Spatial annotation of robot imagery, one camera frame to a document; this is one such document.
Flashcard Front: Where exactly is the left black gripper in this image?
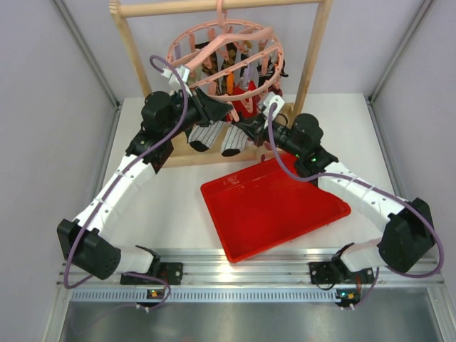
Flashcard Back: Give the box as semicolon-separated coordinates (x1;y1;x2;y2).
163;85;233;140

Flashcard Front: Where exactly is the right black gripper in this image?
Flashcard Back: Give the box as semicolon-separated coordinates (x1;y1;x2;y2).
236;111;304;159

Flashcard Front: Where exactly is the pink round clip hanger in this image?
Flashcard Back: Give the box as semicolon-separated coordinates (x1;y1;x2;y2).
166;1;288;122

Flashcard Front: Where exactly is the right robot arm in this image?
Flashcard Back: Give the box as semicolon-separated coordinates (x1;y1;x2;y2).
235;113;441;283

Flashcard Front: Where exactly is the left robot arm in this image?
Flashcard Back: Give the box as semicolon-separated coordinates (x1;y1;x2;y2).
56;88;233;283

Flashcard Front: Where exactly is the maroon striped beige sock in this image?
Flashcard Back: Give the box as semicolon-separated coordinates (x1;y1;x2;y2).
257;81;283;162

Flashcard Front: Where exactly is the red santa sock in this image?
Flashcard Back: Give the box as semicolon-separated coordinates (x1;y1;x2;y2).
232;81;260;119

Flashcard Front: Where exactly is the black yellow argyle sock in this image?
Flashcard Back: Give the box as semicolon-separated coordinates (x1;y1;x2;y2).
202;41;252;95

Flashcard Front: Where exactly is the black white striped sock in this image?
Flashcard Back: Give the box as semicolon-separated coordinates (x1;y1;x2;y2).
259;58;290;81

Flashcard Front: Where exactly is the red plastic tray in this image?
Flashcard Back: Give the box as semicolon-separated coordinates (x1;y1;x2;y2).
200;158;351;264

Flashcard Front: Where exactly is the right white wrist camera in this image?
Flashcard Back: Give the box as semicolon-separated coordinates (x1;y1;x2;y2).
258;92;285;118

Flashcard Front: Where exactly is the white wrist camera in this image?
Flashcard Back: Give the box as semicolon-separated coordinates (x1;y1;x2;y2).
258;92;285;118
161;66;192;97

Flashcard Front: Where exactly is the wooden hanger rack frame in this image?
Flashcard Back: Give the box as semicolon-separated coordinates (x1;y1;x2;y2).
108;0;335;169

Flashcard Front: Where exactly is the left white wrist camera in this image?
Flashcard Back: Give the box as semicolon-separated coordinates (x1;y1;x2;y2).
161;66;192;97

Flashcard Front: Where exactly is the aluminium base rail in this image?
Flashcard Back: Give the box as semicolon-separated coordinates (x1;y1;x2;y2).
67;249;443;305

